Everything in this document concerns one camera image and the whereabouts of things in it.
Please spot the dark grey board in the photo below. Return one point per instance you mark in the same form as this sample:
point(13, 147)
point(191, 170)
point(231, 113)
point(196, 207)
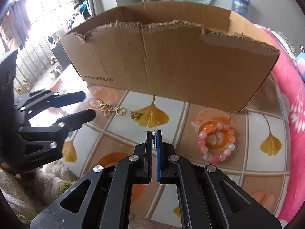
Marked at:
point(60, 54)

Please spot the thin metal earring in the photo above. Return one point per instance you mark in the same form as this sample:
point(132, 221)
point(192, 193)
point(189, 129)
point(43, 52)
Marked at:
point(152, 133)

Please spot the patterned tablecloth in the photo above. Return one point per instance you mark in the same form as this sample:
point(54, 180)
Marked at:
point(152, 162)

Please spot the brown cardboard box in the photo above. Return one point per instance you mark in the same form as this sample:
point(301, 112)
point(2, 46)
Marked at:
point(184, 51)

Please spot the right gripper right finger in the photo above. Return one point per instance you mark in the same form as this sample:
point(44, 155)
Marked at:
point(207, 197)

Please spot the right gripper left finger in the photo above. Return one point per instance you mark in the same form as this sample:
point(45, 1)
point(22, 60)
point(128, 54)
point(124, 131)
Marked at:
point(102, 197)

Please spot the small gold butterfly charm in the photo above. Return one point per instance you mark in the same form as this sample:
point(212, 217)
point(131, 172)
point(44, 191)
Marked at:
point(135, 115)

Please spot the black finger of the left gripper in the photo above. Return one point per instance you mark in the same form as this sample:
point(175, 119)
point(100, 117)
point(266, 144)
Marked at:
point(31, 104)
point(71, 121)

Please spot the fluffy cream sleeve forearm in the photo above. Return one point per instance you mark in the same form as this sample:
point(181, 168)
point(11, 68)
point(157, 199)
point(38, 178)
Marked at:
point(37, 189)

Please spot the pink floral blanket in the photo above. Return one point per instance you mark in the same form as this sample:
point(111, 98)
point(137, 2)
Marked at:
point(291, 86)

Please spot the blue water bottle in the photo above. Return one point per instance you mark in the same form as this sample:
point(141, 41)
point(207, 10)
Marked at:
point(241, 7)

